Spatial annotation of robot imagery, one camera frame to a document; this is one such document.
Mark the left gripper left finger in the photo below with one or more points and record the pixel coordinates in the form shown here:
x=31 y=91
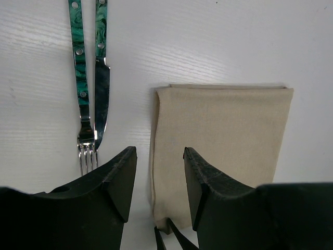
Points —
x=87 y=213

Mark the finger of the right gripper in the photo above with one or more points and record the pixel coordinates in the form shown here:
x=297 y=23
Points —
x=184 y=242
x=159 y=240

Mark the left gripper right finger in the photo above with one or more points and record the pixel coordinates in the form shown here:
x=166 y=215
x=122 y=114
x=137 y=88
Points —
x=227 y=214

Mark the silver fork teal handle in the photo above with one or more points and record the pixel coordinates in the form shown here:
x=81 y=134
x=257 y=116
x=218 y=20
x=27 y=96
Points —
x=86 y=138

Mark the beige cloth napkin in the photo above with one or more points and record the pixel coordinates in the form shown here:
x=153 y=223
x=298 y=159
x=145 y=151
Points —
x=238 y=129

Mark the silver knife teal handle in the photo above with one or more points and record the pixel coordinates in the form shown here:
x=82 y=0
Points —
x=102 y=72

